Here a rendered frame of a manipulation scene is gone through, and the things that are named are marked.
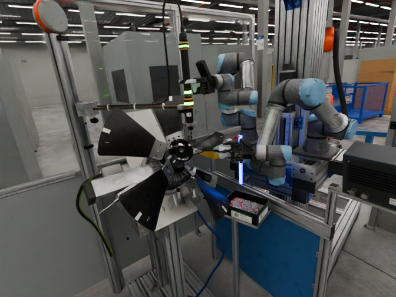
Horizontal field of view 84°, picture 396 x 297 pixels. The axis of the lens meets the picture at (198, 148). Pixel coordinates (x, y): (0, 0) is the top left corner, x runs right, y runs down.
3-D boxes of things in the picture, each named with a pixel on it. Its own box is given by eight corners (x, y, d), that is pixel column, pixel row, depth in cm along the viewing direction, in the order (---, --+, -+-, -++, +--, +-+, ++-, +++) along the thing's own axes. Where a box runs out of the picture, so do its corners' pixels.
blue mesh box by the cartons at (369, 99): (327, 119, 656) (331, 85, 625) (350, 113, 713) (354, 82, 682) (360, 123, 583) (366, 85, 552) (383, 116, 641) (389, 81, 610)
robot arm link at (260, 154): (266, 142, 105) (266, 157, 109) (256, 142, 107) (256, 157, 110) (266, 148, 99) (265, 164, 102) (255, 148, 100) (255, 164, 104)
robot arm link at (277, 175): (270, 175, 115) (271, 155, 112) (289, 183, 106) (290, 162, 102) (260, 180, 111) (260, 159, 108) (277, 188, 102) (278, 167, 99)
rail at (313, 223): (206, 178, 171) (205, 169, 168) (210, 177, 173) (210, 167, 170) (329, 241, 101) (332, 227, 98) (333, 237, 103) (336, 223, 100)
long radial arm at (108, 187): (147, 170, 120) (152, 162, 111) (152, 182, 118) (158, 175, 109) (90, 188, 105) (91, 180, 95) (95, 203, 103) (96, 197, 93)
